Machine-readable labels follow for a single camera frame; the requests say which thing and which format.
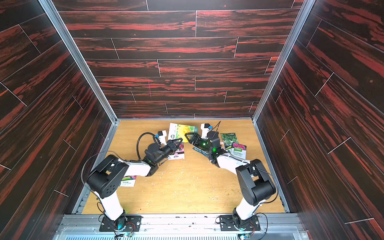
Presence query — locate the green magenta seed packet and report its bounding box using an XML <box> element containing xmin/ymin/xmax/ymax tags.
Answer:
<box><xmin>229</xmin><ymin>143</ymin><xmax>247</xmax><ymax>160</ymax></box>

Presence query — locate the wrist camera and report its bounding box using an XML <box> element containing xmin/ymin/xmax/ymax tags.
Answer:
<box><xmin>201</xmin><ymin>123</ymin><xmax>212</xmax><ymax>139</ymax></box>
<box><xmin>157</xmin><ymin>130</ymin><xmax>167</xmax><ymax>145</ymax></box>

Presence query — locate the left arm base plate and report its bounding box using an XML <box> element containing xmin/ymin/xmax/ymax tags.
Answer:
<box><xmin>99</xmin><ymin>215</ymin><xmax>143</xmax><ymax>233</ymax></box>

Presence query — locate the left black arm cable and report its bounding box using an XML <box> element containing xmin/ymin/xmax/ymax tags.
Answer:
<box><xmin>136</xmin><ymin>131</ymin><xmax>160</xmax><ymax>161</ymax></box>

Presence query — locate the front aluminium rail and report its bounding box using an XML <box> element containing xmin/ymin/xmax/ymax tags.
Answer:
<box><xmin>53</xmin><ymin>214</ymin><xmax>311</xmax><ymax>240</ymax></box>

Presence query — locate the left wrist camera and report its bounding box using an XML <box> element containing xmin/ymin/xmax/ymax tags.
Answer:
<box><xmin>157</xmin><ymin>130</ymin><xmax>167</xmax><ymax>145</ymax></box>

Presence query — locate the multicolour flower seed packet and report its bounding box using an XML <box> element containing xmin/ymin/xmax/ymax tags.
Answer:
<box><xmin>120</xmin><ymin>176</ymin><xmax>137</xmax><ymax>187</ymax></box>

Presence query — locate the pink aster seed packet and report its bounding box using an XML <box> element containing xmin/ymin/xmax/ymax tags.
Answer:
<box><xmin>168</xmin><ymin>143</ymin><xmax>185</xmax><ymax>160</ymax></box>

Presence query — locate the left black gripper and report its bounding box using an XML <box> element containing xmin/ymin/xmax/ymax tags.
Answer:
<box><xmin>153</xmin><ymin>138</ymin><xmax>182</xmax><ymax>166</ymax></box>

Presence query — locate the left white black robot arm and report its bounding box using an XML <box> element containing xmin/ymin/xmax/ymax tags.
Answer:
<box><xmin>87</xmin><ymin>138</ymin><xmax>183</xmax><ymax>230</ymax></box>

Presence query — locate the yellow marigold seed packet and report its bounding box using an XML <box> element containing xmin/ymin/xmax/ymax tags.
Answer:
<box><xmin>168</xmin><ymin>123</ymin><xmax>198</xmax><ymax>143</ymax></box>

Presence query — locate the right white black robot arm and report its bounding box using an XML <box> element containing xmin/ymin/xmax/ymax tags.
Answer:
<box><xmin>185</xmin><ymin>132</ymin><xmax>277</xmax><ymax>230</ymax></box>

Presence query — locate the dark green leaf seed packet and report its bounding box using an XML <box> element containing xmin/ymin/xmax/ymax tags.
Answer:
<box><xmin>221</xmin><ymin>133</ymin><xmax>239</xmax><ymax>148</ymax></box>

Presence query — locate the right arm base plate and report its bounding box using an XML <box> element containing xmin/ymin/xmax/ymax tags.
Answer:
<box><xmin>216</xmin><ymin>215</ymin><xmax>261</xmax><ymax>232</ymax></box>

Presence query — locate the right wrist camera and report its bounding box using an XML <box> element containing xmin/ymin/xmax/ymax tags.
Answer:
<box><xmin>201</xmin><ymin>123</ymin><xmax>212</xmax><ymax>139</ymax></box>

